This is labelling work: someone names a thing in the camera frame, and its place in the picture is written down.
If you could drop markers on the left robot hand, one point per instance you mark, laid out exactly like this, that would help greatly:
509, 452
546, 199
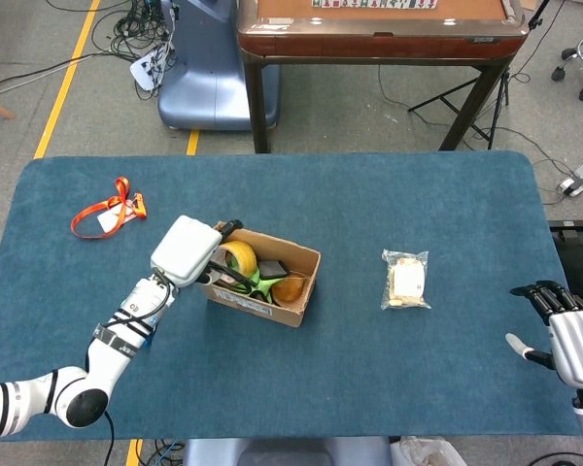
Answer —
184, 250

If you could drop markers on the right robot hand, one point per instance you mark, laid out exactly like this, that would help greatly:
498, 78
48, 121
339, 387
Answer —
578, 344

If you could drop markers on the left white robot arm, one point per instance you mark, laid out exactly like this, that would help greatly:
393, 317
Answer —
126, 335

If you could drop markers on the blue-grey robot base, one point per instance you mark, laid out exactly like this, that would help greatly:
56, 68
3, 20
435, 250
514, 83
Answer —
209, 87

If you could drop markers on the green object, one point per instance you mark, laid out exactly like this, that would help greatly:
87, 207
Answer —
262, 287

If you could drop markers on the brown cardboard box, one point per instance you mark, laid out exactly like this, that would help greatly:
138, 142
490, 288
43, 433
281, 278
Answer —
252, 303

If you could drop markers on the small black box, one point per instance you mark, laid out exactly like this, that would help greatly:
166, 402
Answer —
271, 269

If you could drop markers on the yellow tape roll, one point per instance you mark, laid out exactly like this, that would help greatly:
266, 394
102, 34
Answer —
245, 252

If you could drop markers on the white badge card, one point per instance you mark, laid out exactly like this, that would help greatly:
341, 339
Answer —
108, 221

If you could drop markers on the amber tape roll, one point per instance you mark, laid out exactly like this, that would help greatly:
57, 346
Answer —
289, 289

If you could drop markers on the white power strip with plugs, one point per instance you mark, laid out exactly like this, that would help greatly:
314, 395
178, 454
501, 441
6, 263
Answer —
143, 73

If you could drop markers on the clear bag of biscuits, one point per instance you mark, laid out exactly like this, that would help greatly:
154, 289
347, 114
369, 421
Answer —
405, 281

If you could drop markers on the clear plastic bag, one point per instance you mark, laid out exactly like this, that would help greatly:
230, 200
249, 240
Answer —
427, 454

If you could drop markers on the blue table mat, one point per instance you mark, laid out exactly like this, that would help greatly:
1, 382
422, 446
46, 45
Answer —
369, 364

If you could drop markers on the blue-grey robot torso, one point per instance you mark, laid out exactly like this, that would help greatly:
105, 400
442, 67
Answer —
282, 454

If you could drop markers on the brown mahjong table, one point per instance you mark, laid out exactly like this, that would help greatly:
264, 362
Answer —
369, 46

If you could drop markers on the black tripod stand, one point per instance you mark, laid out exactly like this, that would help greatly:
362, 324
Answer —
447, 99

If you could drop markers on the face-up mahjong tile row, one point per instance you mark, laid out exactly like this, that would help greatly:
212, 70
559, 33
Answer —
369, 3

